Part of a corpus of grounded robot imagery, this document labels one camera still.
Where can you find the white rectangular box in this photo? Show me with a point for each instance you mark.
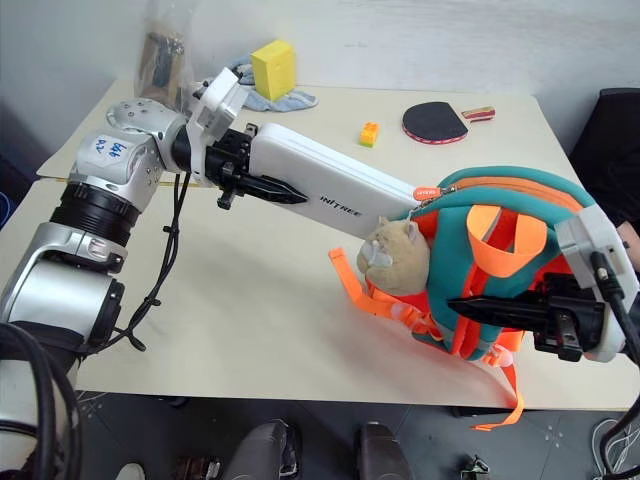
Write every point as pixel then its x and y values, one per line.
pixel 320 175

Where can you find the light blue towel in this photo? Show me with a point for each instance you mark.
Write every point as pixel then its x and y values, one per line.
pixel 295 100

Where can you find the yellow sponge block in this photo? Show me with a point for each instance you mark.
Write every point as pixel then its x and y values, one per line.
pixel 272 70

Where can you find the clear plastic bag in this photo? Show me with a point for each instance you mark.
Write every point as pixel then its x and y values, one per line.
pixel 162 60

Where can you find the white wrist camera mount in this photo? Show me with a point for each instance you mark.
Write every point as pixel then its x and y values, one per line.
pixel 587 240
pixel 216 102

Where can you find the black table tennis paddle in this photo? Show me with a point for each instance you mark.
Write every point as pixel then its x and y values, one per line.
pixel 432 122

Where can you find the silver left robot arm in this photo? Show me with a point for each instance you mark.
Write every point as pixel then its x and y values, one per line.
pixel 95 280

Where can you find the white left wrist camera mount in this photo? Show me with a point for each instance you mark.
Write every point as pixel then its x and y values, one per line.
pixel 216 102

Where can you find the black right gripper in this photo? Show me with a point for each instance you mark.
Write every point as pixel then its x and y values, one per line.
pixel 575 320

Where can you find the beige plush cat toy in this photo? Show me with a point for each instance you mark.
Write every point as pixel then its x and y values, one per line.
pixel 397 262

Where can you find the dark rounded shape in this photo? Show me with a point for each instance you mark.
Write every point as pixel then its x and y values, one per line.
pixel 265 452
pixel 382 452

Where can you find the yellow toy brick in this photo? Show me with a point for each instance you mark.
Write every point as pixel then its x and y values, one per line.
pixel 369 135

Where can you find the black chair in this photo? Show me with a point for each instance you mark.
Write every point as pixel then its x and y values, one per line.
pixel 607 150

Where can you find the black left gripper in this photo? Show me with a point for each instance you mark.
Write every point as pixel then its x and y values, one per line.
pixel 232 157

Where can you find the orange and teal backpack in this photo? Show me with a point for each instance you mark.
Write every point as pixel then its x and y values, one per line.
pixel 450 250

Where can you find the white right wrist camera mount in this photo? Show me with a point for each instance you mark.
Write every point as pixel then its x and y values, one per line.
pixel 587 240

